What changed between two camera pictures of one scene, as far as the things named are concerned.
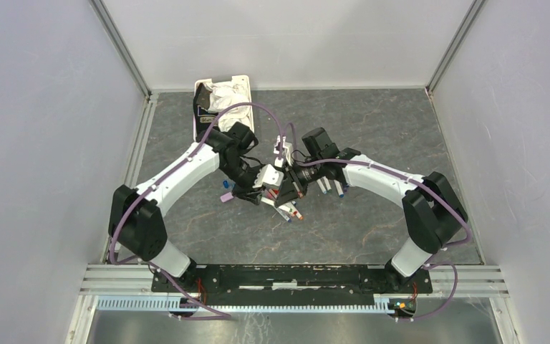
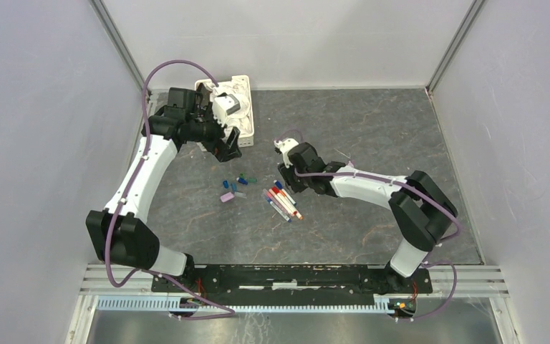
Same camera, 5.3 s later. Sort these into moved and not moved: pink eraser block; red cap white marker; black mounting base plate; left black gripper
Moved: left black gripper
Not moved: red cap white marker; black mounting base plate; pink eraser block
